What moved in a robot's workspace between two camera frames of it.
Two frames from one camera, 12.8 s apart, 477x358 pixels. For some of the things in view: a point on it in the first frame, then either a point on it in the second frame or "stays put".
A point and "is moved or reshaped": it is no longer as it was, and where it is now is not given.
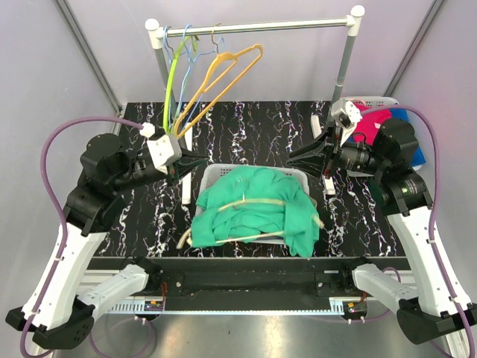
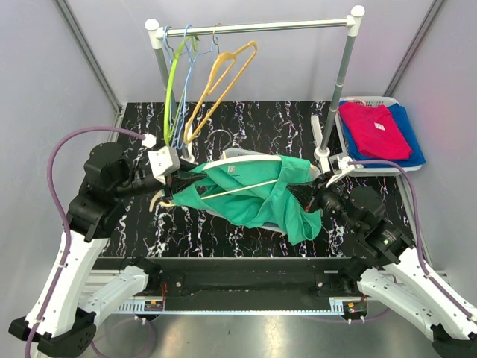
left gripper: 183,166 → 181,180
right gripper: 314,161 → 305,192
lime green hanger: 167,105 stays put
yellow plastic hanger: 206,90 is moved or reshaped
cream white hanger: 182,241 → 231,156
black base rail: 253,285 stays put
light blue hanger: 193,60 → 191,60
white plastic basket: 299,174 → 237,154
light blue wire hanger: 188,69 → 166,28
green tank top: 256,203 is moved or reshaped
